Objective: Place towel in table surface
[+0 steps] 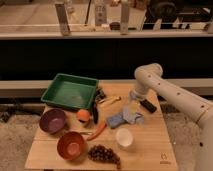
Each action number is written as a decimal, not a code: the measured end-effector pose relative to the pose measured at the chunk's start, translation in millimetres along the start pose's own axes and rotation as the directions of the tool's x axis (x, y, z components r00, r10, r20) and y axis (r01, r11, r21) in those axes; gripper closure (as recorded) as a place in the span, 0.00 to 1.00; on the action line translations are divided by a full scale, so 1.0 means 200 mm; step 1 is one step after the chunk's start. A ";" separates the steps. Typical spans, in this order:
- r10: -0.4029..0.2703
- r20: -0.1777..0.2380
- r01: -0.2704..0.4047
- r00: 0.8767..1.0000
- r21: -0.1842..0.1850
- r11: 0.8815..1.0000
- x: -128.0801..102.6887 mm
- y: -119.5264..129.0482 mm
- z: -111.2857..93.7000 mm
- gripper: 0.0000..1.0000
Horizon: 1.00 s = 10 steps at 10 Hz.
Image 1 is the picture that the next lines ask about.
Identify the dark grape bunch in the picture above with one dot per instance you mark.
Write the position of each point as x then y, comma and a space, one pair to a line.
100, 153

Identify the purple bowl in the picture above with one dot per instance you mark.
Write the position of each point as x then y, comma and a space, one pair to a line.
52, 121

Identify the orange carrot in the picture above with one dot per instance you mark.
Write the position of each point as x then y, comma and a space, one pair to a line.
98, 131

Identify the white cup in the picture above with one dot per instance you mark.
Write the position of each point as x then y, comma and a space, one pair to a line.
124, 137

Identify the orange fruit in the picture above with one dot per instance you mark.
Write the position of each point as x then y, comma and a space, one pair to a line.
83, 115

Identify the green plastic tray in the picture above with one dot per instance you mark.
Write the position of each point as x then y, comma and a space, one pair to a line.
70, 92

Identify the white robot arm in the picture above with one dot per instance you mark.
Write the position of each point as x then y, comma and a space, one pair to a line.
198, 109

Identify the orange red bowl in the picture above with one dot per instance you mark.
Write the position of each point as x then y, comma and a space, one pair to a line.
71, 145

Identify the black toy object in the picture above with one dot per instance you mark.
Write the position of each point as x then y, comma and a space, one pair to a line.
99, 95

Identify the yellow banana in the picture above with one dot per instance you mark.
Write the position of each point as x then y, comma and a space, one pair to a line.
109, 101

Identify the blue grey towel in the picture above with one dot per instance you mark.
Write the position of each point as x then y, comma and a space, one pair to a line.
127, 115

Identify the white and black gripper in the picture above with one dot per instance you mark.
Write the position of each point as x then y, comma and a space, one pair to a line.
144, 102

